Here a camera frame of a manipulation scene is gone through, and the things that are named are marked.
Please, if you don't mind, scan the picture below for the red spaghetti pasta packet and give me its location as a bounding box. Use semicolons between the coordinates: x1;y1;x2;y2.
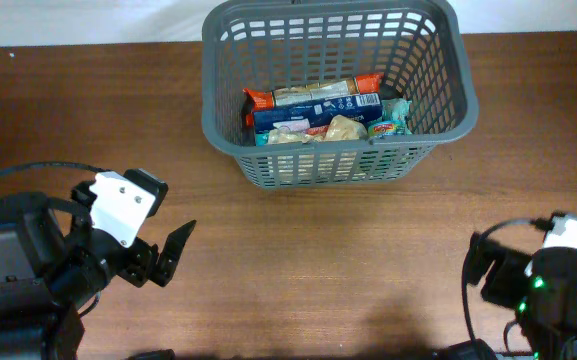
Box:
241;73;384;127

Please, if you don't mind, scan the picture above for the mint green wipes packet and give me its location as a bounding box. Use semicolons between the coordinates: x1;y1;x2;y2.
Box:
382;98;412;135

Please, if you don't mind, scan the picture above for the beige grain pouch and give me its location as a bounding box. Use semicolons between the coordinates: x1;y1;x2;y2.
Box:
257;115;368;145

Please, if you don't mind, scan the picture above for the blue Kleenex tissue multipack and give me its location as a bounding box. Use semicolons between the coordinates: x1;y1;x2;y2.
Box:
252;93;383;146

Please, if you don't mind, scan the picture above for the grey plastic basket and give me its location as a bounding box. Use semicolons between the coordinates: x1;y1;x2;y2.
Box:
202;0;479;188

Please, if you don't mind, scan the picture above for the silver tin can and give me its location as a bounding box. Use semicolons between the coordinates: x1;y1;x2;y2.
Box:
367;120;411;138

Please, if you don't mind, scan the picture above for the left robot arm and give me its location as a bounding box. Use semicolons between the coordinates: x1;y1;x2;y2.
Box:
0;181;196;359

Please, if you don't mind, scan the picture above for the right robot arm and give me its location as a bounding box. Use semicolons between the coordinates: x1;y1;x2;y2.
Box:
465;232;577;359

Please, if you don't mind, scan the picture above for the right black cable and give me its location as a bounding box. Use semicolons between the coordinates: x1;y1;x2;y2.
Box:
460;217;549;351

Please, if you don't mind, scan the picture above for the black cable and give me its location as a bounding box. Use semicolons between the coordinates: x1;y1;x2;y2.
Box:
460;217;549;351
0;160;112;199

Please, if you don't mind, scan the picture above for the left black cable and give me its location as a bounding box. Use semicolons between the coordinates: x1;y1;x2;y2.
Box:
0;160;112;199

